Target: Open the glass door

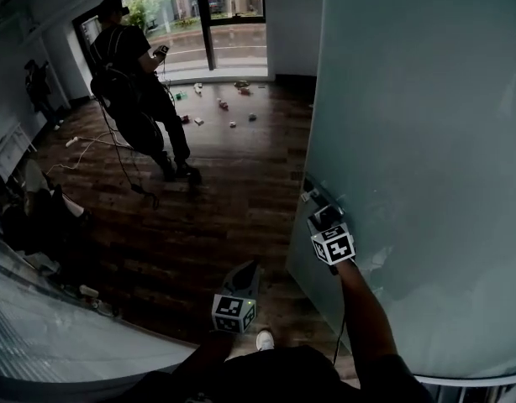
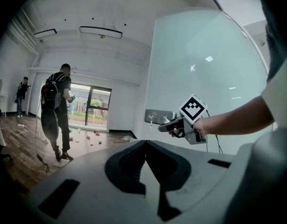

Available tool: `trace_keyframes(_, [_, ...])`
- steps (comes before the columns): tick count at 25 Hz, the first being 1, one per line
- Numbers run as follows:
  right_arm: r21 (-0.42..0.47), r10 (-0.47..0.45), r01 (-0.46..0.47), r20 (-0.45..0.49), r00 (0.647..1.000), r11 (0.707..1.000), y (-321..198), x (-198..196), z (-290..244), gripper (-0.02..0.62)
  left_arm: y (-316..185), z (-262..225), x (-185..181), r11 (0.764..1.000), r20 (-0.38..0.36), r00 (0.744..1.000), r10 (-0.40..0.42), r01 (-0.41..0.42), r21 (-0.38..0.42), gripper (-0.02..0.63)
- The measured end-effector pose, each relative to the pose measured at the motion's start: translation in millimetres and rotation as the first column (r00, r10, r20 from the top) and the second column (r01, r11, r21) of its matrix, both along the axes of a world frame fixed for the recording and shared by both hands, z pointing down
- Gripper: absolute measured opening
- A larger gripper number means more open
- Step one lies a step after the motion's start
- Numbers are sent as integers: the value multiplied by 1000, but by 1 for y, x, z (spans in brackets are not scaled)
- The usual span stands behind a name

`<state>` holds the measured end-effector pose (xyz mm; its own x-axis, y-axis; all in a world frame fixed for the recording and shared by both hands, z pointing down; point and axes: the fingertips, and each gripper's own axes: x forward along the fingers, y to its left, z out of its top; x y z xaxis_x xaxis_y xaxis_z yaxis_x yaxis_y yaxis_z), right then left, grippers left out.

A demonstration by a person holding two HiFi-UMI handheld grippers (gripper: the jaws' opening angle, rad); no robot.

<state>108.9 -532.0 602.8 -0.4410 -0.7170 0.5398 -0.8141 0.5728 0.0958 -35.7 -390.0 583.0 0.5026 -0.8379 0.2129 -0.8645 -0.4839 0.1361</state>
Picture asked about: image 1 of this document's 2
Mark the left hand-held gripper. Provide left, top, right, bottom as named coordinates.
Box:
left=210, top=260, right=261, bottom=335

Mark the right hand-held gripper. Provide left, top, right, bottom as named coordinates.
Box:
left=306, top=205, right=357, bottom=268

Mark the metal door handle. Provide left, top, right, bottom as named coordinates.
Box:
left=300, top=174, right=347, bottom=218

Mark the frosted glass door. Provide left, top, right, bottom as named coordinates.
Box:
left=285, top=0, right=516, bottom=379

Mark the person's right forearm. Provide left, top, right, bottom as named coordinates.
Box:
left=334, top=257, right=400, bottom=365

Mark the person's white shoe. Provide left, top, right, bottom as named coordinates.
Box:
left=255, top=329, right=276, bottom=353

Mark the person's black clothing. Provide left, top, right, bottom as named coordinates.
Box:
left=129, top=343, right=436, bottom=403

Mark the frosted glass side panel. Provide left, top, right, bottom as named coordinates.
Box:
left=0, top=228, right=200, bottom=385

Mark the pile of dark bags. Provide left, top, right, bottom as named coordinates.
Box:
left=0, top=157, right=96, bottom=270

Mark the dark framed window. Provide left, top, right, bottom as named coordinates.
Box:
left=71, top=0, right=269, bottom=84

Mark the white slatted rack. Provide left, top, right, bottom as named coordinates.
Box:
left=0, top=121, right=39, bottom=181

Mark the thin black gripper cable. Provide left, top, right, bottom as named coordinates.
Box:
left=331, top=265, right=347, bottom=365

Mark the black floor cable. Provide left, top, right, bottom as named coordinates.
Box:
left=98, top=98, right=161, bottom=209

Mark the white floor cable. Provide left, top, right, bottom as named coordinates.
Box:
left=45, top=130, right=135, bottom=175

